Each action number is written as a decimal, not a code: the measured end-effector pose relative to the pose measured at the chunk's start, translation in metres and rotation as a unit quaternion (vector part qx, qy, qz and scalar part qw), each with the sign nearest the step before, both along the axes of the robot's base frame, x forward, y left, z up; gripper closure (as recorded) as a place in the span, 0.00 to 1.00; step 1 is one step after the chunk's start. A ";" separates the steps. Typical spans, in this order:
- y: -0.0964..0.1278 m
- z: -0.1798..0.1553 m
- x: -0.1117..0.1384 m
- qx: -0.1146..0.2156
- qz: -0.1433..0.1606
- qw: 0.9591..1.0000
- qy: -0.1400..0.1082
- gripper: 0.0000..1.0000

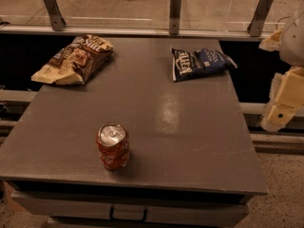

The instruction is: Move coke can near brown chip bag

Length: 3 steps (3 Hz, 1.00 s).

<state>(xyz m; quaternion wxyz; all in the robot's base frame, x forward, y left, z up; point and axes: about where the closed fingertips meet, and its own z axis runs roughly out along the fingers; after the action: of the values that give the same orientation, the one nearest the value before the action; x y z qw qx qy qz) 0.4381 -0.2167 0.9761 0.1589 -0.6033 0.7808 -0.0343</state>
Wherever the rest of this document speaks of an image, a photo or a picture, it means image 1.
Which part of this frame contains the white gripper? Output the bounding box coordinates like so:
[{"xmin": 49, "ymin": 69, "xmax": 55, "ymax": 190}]
[{"xmin": 258, "ymin": 3, "xmax": 304, "ymax": 132}]

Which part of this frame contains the red coke can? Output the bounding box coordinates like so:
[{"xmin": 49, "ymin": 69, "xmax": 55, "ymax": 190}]
[{"xmin": 96, "ymin": 123, "xmax": 129, "ymax": 170}]

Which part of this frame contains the blue Kettle chip bag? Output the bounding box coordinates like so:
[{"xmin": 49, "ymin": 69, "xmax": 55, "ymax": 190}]
[{"xmin": 171, "ymin": 48, "xmax": 238, "ymax": 82}]

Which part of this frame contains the brown chip bag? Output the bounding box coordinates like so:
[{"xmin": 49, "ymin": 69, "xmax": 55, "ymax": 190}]
[{"xmin": 31, "ymin": 35, "xmax": 114, "ymax": 85}]

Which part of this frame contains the grey cabinet drawer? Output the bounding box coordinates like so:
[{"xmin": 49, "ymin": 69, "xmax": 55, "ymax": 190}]
[{"xmin": 11, "ymin": 191, "xmax": 249, "ymax": 228}]

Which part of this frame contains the right metal railing bracket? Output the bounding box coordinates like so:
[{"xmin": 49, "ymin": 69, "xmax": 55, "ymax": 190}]
[{"xmin": 247, "ymin": 0, "xmax": 274, "ymax": 37}]

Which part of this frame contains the metal railing bracket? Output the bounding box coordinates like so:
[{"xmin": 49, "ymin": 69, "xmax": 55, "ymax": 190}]
[
  {"xmin": 169, "ymin": 0, "xmax": 181, "ymax": 35},
  {"xmin": 43, "ymin": 0, "xmax": 66, "ymax": 31},
  {"xmin": 247, "ymin": 0, "xmax": 274, "ymax": 37}
]

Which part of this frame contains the middle metal railing bracket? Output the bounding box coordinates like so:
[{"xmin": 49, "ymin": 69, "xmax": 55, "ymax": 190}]
[{"xmin": 169, "ymin": 0, "xmax": 181, "ymax": 35}]

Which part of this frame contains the black drawer handle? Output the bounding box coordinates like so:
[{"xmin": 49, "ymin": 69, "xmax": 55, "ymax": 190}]
[{"xmin": 109, "ymin": 205, "xmax": 147, "ymax": 222}]

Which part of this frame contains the left metal railing bracket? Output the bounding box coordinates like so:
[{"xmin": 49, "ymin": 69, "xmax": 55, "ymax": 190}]
[{"xmin": 43, "ymin": 0, "xmax": 66, "ymax": 31}]

